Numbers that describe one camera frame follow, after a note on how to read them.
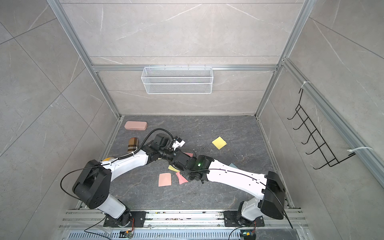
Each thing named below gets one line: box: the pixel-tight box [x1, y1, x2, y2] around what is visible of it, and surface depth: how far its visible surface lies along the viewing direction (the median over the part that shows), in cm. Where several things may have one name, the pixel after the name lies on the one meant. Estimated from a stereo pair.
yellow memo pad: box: [211, 136, 227, 150], surface depth 106 cm
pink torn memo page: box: [158, 173, 172, 187], surface depth 88 cm
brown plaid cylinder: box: [127, 137, 139, 154], surface depth 100 cm
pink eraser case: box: [124, 121, 148, 131], surface depth 113 cm
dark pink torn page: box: [175, 171, 189, 185], surface depth 87 cm
